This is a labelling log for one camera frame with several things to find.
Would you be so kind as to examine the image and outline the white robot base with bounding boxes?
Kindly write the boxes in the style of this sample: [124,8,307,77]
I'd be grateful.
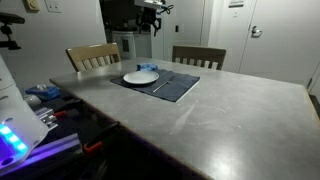
[0,56,48,175]

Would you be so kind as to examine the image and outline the black camera on stand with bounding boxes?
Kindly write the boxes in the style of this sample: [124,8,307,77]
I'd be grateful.
[0,12,25,50]

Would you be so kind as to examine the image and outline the dark wooden chair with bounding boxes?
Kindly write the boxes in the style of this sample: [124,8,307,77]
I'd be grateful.
[172,45,226,70]

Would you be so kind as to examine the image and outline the silver door handle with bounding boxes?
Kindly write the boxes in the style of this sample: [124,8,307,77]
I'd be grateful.
[251,26,263,38]

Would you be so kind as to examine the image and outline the aluminium rail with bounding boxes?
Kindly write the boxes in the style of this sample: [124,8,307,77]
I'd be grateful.
[19,133,83,168]

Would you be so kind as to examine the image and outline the light wooden chair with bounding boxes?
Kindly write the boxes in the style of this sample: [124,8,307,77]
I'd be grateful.
[65,43,121,72]

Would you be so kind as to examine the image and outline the white light switch plate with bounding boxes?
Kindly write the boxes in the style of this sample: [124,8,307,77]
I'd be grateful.
[45,0,61,13]

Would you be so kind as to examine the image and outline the orange black clamp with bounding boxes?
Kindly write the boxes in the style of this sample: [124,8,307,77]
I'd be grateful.
[82,122,120,156]

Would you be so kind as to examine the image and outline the white oven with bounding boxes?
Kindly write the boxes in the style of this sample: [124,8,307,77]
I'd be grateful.
[112,31,136,59]

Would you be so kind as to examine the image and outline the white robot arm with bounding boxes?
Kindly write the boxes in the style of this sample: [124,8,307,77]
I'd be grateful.
[134,0,168,34]

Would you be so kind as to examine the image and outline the blue towel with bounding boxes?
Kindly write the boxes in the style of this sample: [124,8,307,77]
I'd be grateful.
[137,63,158,71]

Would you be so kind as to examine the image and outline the dark blue placemat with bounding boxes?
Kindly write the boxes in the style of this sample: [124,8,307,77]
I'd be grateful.
[111,69,200,102]

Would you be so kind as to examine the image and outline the blue tissue box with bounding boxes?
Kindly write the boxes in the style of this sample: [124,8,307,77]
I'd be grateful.
[25,84,60,100]

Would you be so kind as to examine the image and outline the round beige thermostat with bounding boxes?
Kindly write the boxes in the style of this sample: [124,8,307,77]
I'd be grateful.
[26,0,39,11]

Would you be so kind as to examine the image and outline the silver fork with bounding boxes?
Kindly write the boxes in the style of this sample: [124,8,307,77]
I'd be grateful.
[152,76,175,93]

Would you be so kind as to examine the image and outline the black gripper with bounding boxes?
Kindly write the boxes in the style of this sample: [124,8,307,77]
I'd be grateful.
[136,7,161,34]

